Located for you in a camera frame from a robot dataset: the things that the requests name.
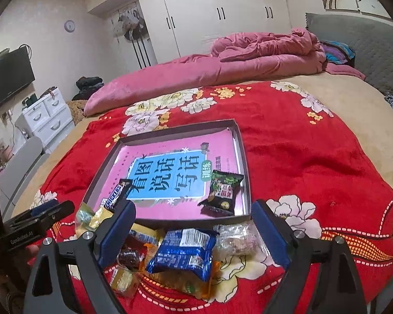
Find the green black snack packet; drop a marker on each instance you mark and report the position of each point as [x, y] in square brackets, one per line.
[224, 187]

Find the person's left hand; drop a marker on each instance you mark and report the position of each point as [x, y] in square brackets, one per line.
[11, 298]

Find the brown fuzzy throw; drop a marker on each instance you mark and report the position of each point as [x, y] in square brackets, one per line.
[77, 110]

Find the pink blue book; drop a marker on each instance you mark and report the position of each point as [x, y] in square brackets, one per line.
[171, 174]

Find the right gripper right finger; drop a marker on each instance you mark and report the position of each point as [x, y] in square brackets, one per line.
[338, 287]

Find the red floral blanket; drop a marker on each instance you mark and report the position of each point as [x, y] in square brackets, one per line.
[371, 241]

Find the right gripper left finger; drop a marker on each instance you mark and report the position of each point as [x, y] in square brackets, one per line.
[50, 288]

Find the yellow small snack packet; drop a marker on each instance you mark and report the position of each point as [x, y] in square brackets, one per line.
[147, 235]

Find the yellow green snack packet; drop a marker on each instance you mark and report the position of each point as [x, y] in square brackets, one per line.
[88, 220]

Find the dark small candy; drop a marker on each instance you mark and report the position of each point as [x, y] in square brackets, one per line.
[131, 259]

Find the small yellow clear candy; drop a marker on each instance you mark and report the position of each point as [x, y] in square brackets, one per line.
[124, 282]

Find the orange yellow snack packet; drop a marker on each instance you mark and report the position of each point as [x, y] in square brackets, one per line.
[185, 281]

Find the black clothes pile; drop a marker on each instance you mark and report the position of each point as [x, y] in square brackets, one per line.
[87, 86]

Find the blue cookie snack packet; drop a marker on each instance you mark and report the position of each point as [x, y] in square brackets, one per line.
[185, 250]

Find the white drawer cabinet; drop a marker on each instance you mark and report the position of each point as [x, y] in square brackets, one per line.
[48, 119]

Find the hanging bags on door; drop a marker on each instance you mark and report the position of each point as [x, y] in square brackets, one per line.
[130, 25]

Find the pink quilt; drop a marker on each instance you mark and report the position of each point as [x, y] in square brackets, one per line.
[239, 57]

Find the grey padded headboard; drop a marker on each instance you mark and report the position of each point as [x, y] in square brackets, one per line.
[372, 41]

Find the black wall television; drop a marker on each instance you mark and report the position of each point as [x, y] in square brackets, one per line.
[15, 73]

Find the clear nut snack packet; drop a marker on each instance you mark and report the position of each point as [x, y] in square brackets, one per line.
[241, 239]

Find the tan bed sheet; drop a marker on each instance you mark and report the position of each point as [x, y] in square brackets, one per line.
[326, 139]

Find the blue purple clothes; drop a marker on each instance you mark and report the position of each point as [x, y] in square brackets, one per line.
[339, 53]

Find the white wardrobe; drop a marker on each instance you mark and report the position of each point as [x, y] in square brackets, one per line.
[183, 27]

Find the round wall clock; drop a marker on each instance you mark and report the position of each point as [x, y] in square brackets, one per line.
[69, 26]

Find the Snickers bar dark wrapper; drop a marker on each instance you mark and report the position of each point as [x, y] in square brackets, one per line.
[121, 191]

